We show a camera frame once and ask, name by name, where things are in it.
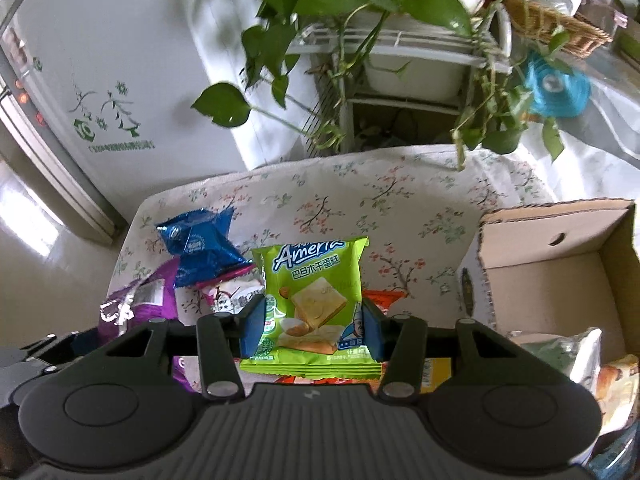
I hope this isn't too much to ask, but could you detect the red orange snack bag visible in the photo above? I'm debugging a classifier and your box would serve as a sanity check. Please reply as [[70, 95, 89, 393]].
[[271, 306, 386, 390]]

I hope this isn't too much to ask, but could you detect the white metal plant rack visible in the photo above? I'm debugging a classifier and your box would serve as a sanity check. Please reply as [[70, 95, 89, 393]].
[[288, 3, 512, 153]]

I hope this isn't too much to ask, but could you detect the wicker basket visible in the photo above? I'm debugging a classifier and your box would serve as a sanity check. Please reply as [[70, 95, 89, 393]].
[[502, 0, 613, 58]]

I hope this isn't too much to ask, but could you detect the croissant bread package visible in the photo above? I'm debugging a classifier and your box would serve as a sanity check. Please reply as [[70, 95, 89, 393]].
[[596, 354, 639, 436]]

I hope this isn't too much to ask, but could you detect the pothos plant in white pot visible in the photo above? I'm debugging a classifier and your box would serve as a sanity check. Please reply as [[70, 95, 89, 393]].
[[190, 0, 576, 172]]

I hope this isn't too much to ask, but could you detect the floral tablecloth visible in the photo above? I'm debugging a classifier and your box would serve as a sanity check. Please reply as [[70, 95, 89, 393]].
[[110, 146, 554, 327]]

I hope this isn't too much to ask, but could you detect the white cardboard milk box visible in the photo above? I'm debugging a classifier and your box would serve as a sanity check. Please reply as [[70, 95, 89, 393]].
[[456, 197, 640, 461]]

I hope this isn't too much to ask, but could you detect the blue foil snack bag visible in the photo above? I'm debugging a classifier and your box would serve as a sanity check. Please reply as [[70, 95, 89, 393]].
[[156, 207, 252, 288]]

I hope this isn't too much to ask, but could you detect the pink white snack bag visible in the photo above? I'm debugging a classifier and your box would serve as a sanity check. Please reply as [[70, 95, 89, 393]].
[[195, 264, 264, 314]]

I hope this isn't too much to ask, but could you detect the yellow and silver snack bag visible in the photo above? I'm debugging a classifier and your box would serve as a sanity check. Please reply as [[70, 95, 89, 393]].
[[508, 327, 602, 394]]

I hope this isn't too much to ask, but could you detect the light blue snack packet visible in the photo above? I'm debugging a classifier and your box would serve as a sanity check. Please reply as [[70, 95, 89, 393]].
[[587, 422, 639, 480]]

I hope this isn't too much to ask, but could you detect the blue tape roll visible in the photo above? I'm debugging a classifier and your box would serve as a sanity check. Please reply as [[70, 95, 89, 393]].
[[524, 51, 591, 118]]

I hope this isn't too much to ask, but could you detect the green America cracker bag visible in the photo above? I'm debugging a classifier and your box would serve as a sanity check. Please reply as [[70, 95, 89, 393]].
[[240, 236, 369, 376]]

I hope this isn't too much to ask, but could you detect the purple snack bag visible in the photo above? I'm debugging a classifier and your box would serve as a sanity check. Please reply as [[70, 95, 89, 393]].
[[96, 257, 202, 394]]

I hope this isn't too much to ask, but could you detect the white refrigerator with green print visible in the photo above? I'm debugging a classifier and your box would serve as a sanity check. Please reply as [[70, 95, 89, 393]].
[[1, 0, 244, 242]]

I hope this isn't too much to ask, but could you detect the yellow snack packet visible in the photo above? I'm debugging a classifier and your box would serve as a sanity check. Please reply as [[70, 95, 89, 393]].
[[421, 358, 452, 393]]

